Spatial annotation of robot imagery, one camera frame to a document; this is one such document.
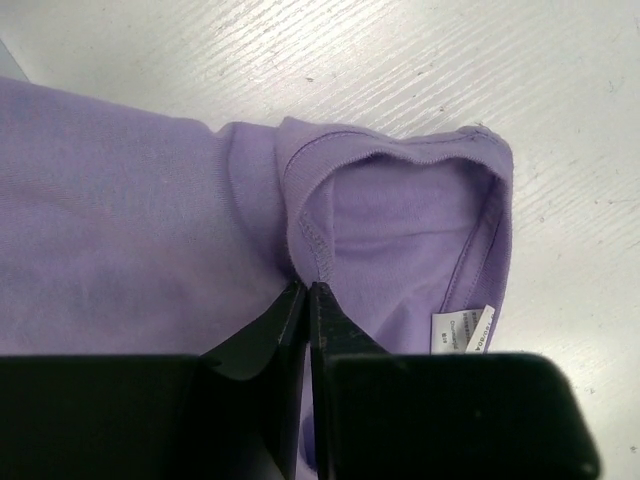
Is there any white shirt care label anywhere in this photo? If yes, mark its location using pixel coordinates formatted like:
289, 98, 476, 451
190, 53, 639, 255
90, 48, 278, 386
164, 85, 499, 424
431, 305, 495, 354

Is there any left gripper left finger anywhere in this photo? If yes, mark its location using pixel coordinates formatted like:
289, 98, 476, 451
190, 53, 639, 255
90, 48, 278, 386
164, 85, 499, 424
1, 283, 306, 479

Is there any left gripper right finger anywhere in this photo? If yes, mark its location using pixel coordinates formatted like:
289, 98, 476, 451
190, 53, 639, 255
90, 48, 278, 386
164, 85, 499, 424
309, 283, 601, 479

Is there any purple t shirt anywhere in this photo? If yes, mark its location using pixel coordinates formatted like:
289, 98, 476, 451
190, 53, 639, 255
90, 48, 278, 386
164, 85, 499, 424
0, 74, 515, 480

